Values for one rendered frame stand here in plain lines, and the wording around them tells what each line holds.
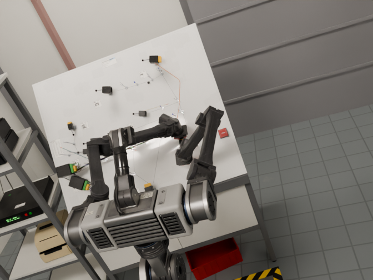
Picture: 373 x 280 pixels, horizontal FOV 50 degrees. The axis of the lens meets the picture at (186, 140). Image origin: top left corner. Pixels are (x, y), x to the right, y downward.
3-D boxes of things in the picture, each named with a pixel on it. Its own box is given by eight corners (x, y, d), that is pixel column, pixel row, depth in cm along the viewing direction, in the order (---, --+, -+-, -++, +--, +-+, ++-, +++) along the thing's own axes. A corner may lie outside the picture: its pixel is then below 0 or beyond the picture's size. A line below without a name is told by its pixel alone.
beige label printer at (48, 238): (73, 254, 273) (59, 234, 263) (44, 264, 274) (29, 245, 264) (77, 224, 299) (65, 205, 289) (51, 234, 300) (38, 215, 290)
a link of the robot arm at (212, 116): (208, 97, 185) (228, 105, 187) (197, 115, 196) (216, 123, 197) (191, 174, 157) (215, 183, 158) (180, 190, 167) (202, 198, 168)
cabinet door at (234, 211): (258, 225, 271) (243, 181, 252) (182, 249, 277) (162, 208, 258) (257, 222, 274) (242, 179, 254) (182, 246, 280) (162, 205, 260)
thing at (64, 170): (53, 171, 264) (43, 171, 250) (77, 164, 262) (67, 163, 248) (56, 181, 263) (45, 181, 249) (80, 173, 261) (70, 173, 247)
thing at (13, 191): (44, 214, 251) (38, 206, 247) (-6, 231, 255) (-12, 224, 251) (55, 183, 279) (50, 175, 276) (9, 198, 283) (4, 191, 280)
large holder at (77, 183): (69, 171, 263) (59, 171, 248) (93, 179, 260) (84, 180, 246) (66, 181, 262) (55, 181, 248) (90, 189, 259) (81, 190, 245)
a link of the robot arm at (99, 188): (84, 151, 207) (84, 136, 202) (110, 150, 211) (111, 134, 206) (91, 213, 173) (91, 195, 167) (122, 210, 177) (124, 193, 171)
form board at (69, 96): (74, 230, 261) (72, 230, 259) (33, 85, 273) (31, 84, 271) (247, 173, 248) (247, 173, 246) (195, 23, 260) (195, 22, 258)
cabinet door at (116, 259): (182, 248, 278) (161, 208, 258) (110, 271, 284) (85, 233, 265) (182, 246, 280) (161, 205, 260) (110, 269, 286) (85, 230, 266)
